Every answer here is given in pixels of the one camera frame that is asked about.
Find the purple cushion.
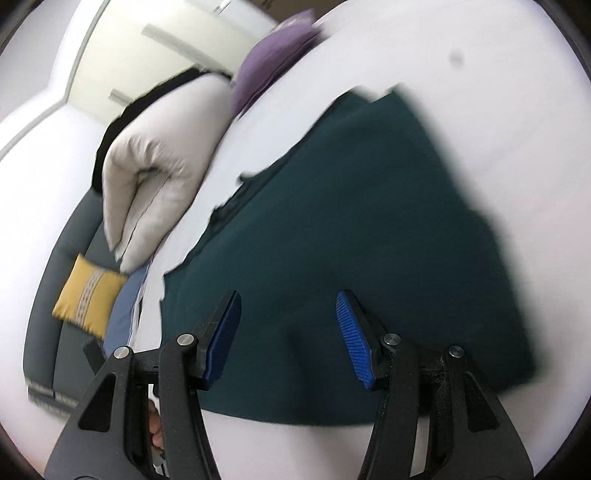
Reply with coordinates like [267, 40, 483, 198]
[231, 9, 321, 117]

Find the yellow patterned cushion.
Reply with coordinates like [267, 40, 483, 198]
[52, 254, 127, 340]

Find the dark grey headboard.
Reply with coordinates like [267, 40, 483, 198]
[22, 186, 122, 411]

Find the cream wardrobe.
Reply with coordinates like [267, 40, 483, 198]
[67, 0, 277, 123]

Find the white bed sheet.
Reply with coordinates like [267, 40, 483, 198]
[0, 0, 591, 480]

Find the dark green knit sweater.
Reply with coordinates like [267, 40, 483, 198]
[160, 92, 535, 426]

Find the black garment behind duvet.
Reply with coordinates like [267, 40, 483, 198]
[91, 67, 231, 195]

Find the blue pillow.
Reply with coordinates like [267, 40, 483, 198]
[103, 262, 149, 357]

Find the person's left hand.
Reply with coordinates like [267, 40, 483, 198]
[148, 399, 163, 451]

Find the folded beige duvet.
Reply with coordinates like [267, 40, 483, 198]
[102, 73, 232, 274]

